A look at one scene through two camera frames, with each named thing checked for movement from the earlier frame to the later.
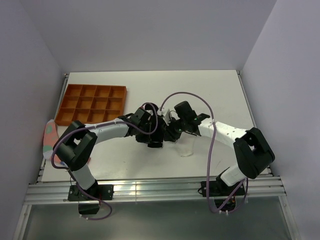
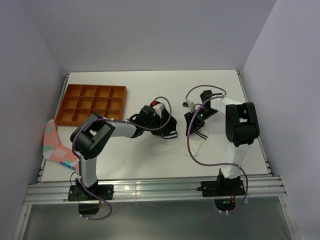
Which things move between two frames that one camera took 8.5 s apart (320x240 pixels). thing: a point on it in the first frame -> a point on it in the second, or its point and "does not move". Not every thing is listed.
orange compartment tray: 91,103 does not move
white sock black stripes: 185,145 -> 196,140
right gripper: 169,135 -> 195,124
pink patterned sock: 50,139 does not move
